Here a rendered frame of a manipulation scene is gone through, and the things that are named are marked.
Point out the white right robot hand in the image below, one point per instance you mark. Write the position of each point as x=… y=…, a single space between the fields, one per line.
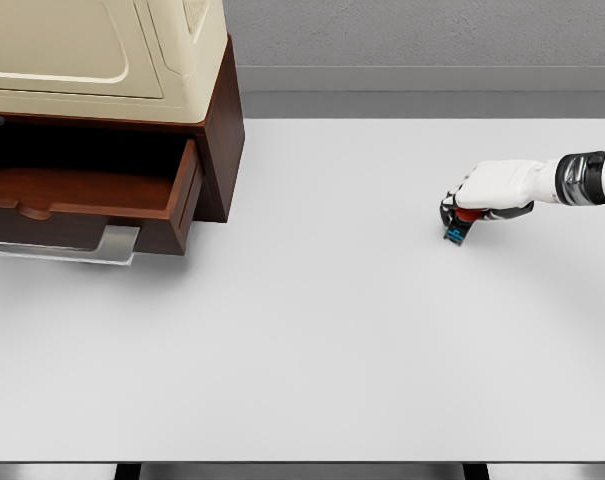
x=497 y=185

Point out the brown wooden drawer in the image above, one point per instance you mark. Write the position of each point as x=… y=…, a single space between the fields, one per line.
x=132 y=200

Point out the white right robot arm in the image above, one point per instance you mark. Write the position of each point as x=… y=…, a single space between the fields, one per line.
x=582 y=178

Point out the cream printer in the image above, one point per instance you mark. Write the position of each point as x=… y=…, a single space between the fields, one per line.
x=92 y=50

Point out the brown wooden cabinet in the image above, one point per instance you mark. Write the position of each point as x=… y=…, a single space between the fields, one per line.
x=222 y=140

